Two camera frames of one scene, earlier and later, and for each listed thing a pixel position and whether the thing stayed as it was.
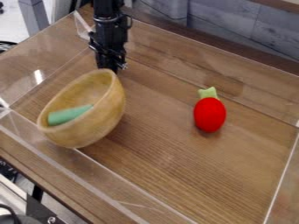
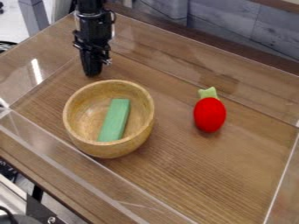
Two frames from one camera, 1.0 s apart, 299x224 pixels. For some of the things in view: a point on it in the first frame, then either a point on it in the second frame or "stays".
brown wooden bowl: x=85 y=111 → x=81 y=112
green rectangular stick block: x=57 y=116 → x=113 y=123
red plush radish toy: x=210 y=111 stays
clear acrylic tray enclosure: x=184 y=138 stays
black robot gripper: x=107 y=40 → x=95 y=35
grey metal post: x=33 y=15 stays
